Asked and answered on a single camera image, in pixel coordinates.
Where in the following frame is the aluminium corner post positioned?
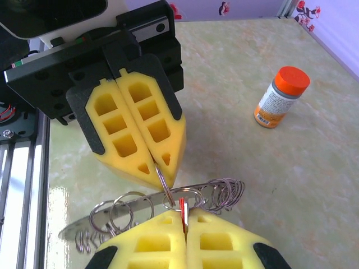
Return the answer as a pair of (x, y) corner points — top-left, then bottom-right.
(277, 0), (296, 19)

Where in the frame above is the orange-capped pill bottle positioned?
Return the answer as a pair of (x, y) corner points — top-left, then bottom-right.
(253, 66), (311, 130)

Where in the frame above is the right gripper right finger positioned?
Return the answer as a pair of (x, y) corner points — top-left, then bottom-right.
(186, 208), (292, 269)

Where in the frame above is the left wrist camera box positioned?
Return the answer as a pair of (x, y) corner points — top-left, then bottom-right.
(0, 0), (126, 54)

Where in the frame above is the wide aluminium base rail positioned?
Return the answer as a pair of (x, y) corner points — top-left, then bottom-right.
(0, 112), (52, 269)

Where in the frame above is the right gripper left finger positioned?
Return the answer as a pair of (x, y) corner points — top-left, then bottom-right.
(85, 210), (187, 269)

